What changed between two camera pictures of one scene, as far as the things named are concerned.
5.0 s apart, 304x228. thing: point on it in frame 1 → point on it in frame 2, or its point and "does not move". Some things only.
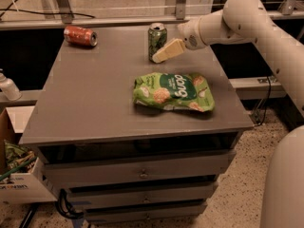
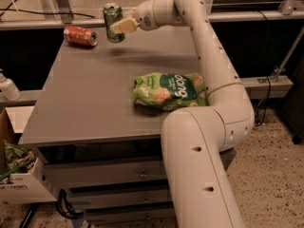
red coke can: (80, 35) does not move
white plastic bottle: (9, 88) does not move
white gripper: (189, 32) → (142, 15)
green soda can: (157, 38) → (112, 12)
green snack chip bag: (168, 91) does not move
